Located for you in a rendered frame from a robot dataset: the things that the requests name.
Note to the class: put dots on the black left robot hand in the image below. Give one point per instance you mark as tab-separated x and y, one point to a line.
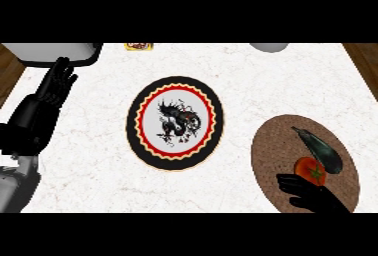
35	113

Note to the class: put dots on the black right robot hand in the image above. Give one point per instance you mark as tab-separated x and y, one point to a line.
311	196

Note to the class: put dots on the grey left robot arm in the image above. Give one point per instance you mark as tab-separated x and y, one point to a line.
16	186

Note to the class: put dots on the red tomato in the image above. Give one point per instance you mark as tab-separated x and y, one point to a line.
310	170

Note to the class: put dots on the brown round woven placemat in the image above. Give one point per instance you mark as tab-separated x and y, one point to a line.
281	156

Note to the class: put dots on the black rimmed decorated plate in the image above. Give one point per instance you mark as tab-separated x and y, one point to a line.
175	123

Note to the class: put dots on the dark green eggplant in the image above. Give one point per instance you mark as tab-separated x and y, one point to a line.
323	151

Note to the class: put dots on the white appliance with black base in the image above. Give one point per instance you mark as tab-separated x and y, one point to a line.
54	53

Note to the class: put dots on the yellow box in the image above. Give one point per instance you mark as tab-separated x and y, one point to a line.
140	46

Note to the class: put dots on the pale grey round object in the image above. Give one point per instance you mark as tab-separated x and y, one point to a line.
270	47

